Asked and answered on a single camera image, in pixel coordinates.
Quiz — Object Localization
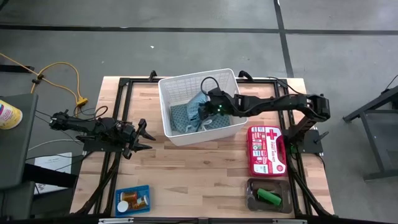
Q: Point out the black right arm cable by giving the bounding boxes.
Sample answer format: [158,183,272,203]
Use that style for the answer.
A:
[267,76,307,96]

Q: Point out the silver aluminium bar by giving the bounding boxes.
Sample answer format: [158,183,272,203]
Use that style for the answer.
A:
[272,218,307,224]
[98,217,134,224]

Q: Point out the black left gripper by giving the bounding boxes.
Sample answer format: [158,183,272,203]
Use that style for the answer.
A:
[116,118,157,159]

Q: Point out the black metal side table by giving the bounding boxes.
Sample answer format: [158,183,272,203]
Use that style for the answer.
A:
[343,85,398,181]

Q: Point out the yellow white wipes canister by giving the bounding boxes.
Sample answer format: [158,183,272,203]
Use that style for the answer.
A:
[0,99,24,130]

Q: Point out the blue patterned gown white ties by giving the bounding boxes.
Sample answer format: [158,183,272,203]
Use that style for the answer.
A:
[170,102,231,134]

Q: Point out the black floor bar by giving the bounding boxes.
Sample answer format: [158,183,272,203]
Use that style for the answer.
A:
[0,64,35,73]

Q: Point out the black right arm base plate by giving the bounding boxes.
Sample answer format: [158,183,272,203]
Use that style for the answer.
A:
[287,129,330,154]

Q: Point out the black aluminium table frame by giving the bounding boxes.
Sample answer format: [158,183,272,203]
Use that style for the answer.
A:
[72,70,335,218]

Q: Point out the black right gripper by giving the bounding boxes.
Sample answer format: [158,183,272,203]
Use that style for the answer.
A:
[196,88,237,131]

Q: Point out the yellow extension cord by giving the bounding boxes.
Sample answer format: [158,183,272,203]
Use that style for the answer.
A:
[0,52,90,128]

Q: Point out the dark grey side cart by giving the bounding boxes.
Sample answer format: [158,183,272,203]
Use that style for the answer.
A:
[0,93,40,190]

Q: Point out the dark grey plastic bin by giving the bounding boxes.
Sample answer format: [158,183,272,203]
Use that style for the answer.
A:
[246,177,294,214]

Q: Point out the white floor cable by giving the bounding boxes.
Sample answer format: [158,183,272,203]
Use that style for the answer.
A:
[27,138,83,152]

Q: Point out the white paper sheet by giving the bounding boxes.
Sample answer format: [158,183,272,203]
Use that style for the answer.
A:
[33,151,73,195]

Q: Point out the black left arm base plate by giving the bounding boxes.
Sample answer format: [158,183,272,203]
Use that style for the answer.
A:
[83,138,125,153]

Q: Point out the blue plastic tray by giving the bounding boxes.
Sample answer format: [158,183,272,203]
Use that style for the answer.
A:
[114,185,152,218]

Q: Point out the white perforated plastic basket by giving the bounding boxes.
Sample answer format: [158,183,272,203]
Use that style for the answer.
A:
[157,68,249,147]

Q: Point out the green cylindrical roll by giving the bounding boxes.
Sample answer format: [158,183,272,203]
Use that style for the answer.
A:
[256,188,282,206]

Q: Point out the red first aid kit case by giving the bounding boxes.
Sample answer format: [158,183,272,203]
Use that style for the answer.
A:
[247,125,287,177]

